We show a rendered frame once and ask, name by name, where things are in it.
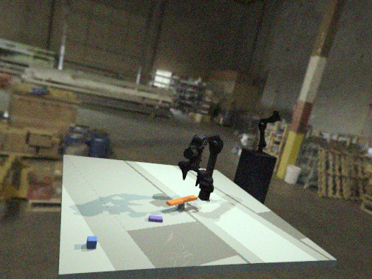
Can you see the purple rectangular block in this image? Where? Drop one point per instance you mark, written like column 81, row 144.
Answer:
column 155, row 218

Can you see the small blue cube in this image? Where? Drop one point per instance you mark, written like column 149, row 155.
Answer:
column 91, row 242

